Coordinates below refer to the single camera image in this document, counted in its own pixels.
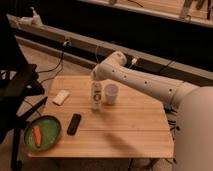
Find clear plastic bottle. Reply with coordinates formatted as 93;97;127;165
91;82;102;110

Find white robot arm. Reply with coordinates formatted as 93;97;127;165
91;51;213;171

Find white spray bottle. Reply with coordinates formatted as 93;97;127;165
31;7;43;27

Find white paper cup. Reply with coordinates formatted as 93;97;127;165
104;84;119;105

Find black remote control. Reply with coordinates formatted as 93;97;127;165
67;113;81;135

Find wooden table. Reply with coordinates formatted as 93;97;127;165
37;76;173;158

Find green plate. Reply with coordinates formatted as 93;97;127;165
24;115;62;152

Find orange carrot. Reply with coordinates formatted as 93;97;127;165
33;125;42;147

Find black office chair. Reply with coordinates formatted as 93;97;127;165
0;12;47;171

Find long metal rail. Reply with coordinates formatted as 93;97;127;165
7;15;213;86

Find black floor cables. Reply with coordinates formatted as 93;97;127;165
163;106;179;164

